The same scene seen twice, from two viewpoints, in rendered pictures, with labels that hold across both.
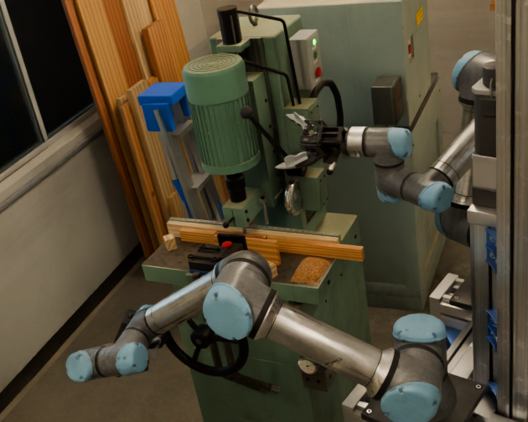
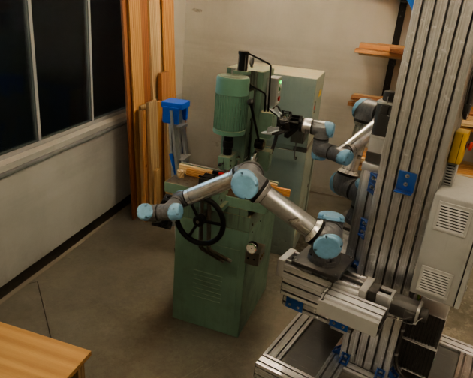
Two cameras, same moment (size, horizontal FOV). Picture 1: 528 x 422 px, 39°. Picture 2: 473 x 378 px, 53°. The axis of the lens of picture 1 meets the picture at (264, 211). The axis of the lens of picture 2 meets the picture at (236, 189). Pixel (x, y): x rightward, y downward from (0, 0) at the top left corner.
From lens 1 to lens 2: 0.70 m
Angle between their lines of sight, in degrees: 12
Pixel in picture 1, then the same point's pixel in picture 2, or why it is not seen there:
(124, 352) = (173, 206)
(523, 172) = (399, 140)
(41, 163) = (89, 131)
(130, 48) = (149, 82)
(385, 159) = (320, 136)
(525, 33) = (414, 71)
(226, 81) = (241, 85)
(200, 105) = (224, 95)
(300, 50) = (273, 84)
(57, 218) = (89, 166)
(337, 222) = not seen: hidden behind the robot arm
